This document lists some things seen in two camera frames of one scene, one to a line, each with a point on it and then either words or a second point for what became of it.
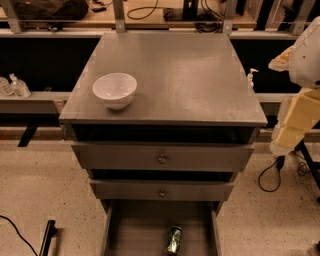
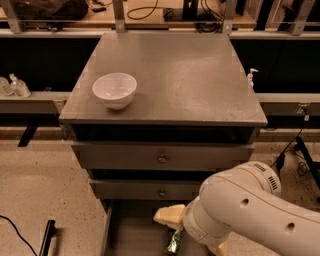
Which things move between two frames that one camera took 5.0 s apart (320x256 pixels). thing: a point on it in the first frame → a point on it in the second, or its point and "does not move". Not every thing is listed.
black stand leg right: (310, 163) does not move
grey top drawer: (163, 155) does not move
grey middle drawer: (162, 189) does not move
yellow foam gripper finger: (282, 62) → (218, 211)
